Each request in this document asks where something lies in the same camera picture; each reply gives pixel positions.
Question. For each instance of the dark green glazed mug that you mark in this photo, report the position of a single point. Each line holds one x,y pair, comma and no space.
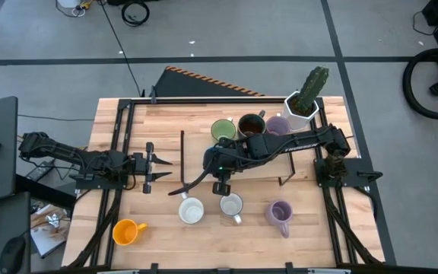
251,125

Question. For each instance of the black computer mouse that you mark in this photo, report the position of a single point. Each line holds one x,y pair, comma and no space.
11,253

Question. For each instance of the black aluminium rig frame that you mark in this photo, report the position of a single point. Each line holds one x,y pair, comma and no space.
204,101

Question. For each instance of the white container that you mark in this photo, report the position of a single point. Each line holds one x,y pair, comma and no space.
68,3

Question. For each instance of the wooden shelf riser black legs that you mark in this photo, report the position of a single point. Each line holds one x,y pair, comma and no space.
196,160

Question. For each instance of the black ramp orange-striped edge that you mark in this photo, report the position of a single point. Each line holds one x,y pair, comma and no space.
188,85

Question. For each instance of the light green mug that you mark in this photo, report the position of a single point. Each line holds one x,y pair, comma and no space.
223,129

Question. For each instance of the white blue leaf-pattern mug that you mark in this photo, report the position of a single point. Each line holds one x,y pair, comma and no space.
231,207

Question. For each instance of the crumpled silver foil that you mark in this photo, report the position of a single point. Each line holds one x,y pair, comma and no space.
54,220

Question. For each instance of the lavender ribbed mug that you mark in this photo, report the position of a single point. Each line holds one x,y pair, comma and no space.
278,125

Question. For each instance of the teal mug white interior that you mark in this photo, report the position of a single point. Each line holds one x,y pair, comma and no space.
191,211

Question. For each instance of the green cactus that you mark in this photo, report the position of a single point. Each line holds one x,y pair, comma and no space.
315,85

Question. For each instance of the black power brick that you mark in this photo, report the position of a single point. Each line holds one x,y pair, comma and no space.
38,173

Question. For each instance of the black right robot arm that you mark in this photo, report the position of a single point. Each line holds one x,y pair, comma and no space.
299,142

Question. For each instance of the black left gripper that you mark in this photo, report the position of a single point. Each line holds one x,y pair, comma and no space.
149,167

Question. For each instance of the orange black shop vacuum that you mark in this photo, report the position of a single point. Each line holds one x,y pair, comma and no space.
408,85

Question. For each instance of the white hexagonal plant pot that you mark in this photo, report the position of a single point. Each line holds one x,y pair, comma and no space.
299,123

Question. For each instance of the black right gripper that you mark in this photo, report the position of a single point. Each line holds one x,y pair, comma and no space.
223,158

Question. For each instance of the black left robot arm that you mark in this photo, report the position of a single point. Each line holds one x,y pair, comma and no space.
70,154

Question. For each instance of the white paper sheet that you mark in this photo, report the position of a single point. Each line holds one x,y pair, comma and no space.
48,243

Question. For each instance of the yellow mug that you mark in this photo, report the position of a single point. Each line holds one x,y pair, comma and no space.
126,232

